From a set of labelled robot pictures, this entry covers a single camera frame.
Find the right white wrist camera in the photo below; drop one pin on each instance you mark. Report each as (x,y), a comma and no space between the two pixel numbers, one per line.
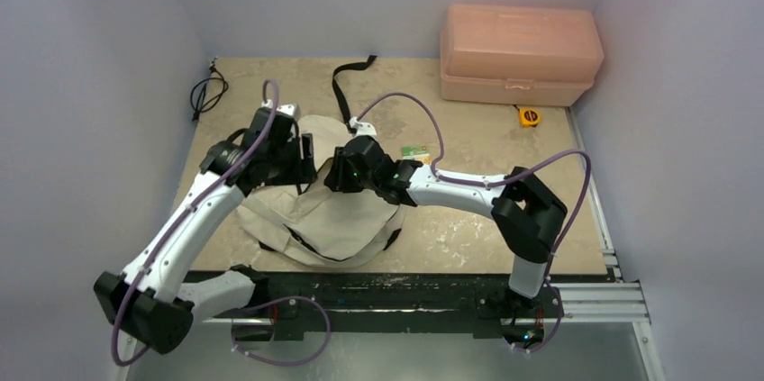
(359,128)

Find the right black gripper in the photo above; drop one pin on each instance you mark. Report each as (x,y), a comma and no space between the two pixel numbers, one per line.
(334,169)

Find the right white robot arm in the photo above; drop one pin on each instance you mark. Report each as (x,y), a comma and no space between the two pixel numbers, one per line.
(527,214)

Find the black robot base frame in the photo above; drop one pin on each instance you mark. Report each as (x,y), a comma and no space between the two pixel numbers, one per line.
(481,305)

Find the pink plastic storage box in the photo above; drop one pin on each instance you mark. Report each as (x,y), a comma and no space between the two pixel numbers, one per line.
(496,54)

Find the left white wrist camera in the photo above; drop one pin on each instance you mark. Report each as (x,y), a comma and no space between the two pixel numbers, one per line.
(290,110)

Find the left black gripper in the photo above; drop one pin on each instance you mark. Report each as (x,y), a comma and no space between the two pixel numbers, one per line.
(303,171)

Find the orange banana picture card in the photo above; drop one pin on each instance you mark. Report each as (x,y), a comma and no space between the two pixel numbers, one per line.
(417,153)

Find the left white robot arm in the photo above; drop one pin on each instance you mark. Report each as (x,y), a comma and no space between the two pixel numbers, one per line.
(149,299)

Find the beige canvas backpack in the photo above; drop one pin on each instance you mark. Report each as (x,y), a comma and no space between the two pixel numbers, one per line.
(315,226)

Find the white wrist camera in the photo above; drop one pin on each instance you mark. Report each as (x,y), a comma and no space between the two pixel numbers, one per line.
(359,128)
(290,110)

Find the yellow tape measure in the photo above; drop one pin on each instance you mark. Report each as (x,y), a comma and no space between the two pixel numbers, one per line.
(528,117)

